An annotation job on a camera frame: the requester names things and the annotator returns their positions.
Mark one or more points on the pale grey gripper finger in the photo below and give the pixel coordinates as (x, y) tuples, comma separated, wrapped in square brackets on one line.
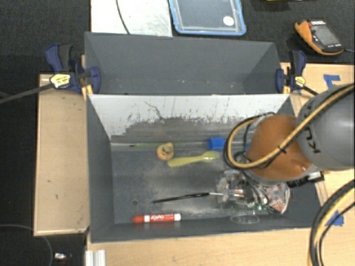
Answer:
[(223, 184), (222, 199)]

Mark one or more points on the yellow-green plastic spoon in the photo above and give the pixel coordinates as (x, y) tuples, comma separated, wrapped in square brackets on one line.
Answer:
[(191, 160)]

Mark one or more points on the blue block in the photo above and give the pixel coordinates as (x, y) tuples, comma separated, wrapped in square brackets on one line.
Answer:
[(216, 144)]

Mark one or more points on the yellow toy duck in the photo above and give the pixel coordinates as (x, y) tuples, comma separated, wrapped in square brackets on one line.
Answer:
[(165, 151)]

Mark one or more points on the red marker pen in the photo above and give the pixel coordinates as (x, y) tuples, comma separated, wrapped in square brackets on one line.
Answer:
[(155, 218)]

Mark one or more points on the thin green stick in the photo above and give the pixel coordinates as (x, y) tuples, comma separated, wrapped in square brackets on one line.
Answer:
[(147, 145)]

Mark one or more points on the grey metal bin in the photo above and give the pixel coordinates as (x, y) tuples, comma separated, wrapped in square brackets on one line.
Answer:
[(166, 65)]

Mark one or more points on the pale wood board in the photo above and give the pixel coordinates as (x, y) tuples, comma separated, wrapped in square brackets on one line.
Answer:
[(62, 162)]

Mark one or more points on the black cylinder on white bracket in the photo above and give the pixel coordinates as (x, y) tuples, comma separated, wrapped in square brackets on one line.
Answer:
[(314, 176)]

